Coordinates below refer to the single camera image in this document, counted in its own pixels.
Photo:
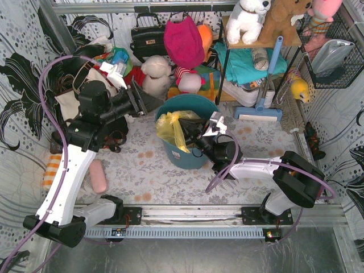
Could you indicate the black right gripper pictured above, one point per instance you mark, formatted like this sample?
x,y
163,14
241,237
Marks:
x,y
197,133

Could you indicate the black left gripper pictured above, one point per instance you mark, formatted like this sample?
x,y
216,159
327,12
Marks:
x,y
136,97

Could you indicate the yellow trash bag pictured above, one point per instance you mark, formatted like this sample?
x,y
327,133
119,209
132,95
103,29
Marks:
x,y
168,128

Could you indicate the teal plastic trash bin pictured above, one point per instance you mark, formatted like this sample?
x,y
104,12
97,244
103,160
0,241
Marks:
x,y
204,108

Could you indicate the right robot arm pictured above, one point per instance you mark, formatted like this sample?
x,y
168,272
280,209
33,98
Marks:
x,y
299,182

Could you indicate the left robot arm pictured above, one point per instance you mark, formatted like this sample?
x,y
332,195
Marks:
x,y
57,219

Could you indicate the rainbow striped bag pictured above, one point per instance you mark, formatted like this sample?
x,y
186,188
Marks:
x,y
209,89

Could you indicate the cream canvas tote bag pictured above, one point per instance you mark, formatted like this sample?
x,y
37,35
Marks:
x,y
69,104

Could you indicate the white plush lamb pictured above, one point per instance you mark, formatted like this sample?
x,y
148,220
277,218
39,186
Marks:
x,y
157,71

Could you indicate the red cloth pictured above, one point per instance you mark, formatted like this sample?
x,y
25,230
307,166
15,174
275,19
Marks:
x,y
135,74

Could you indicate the pink plush pig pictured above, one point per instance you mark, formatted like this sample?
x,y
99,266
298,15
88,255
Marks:
x,y
188,80

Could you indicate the brown patterned handbag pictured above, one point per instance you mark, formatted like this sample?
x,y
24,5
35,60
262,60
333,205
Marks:
x,y
112,142

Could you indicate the colourful printed cloth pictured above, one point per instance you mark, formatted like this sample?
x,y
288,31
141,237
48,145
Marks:
x,y
116,56

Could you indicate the black leather handbag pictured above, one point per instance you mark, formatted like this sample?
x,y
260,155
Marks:
x,y
148,41

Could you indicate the blue lint roller mop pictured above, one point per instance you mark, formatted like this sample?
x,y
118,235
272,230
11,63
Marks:
x,y
260,112

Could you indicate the floral patterned floor mat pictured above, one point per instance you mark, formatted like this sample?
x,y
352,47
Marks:
x,y
142,172

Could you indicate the teal folded cloth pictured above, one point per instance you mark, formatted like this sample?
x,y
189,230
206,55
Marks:
x,y
240,68

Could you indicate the pink glasses case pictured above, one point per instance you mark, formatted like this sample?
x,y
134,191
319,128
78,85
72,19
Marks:
x,y
97,177

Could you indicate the orange plush toy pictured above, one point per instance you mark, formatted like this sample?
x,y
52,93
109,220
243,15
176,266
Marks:
x,y
207,39

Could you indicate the orange checkered towel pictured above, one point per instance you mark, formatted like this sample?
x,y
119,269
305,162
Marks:
x,y
51,170

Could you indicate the yellow plush duck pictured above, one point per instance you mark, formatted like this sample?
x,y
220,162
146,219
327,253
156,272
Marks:
x,y
299,87

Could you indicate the white plush dog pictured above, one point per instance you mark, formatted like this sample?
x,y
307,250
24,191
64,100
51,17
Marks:
x,y
246,21

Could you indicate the wooden shelf rack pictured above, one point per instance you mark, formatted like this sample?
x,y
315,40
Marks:
x,y
259,55

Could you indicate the brown teddy bear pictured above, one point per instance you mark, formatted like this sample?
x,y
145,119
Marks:
x,y
281,18

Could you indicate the silver foil pouch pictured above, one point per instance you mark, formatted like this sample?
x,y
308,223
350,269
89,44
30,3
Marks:
x,y
331,55

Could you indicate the pink plush toy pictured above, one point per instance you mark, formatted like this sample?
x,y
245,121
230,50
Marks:
x,y
321,13

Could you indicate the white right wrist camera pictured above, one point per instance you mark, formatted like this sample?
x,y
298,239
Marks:
x,y
215,125

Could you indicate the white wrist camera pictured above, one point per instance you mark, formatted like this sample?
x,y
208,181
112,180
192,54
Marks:
x,y
215,125
113,75

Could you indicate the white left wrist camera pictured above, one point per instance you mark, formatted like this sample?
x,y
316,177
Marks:
x,y
113,75

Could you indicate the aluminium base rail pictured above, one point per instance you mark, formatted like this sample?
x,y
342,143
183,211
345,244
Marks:
x,y
211,222

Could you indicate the black wire basket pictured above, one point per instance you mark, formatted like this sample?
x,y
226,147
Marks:
x,y
343,75

